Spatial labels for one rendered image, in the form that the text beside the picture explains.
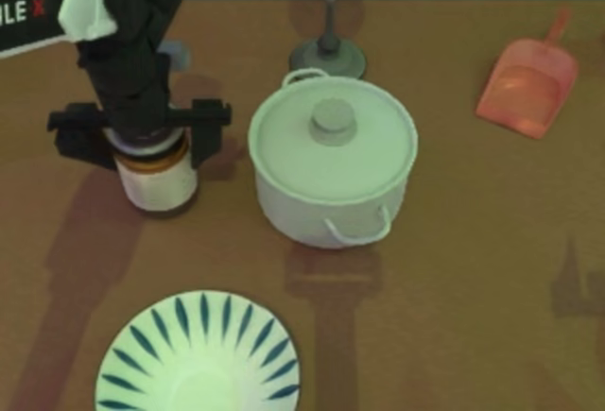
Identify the white jar with brown lid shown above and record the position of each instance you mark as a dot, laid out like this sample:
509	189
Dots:
158	179

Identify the white kitchen pot with lid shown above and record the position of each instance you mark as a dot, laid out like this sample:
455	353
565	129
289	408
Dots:
331	160

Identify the white table lamp dark base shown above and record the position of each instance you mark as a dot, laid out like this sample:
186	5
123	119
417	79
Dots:
331	28

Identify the white bowl blue stripes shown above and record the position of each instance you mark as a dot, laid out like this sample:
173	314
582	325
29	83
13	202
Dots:
198	359

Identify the orange plastic scoop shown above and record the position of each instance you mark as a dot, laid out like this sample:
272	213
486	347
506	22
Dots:
531	90

